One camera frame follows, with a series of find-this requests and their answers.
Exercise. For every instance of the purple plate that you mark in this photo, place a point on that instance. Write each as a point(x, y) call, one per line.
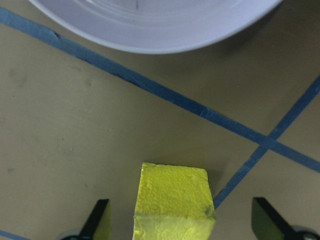
point(155, 22)

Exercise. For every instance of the yellow foam block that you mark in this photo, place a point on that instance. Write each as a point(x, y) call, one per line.
point(175, 200)

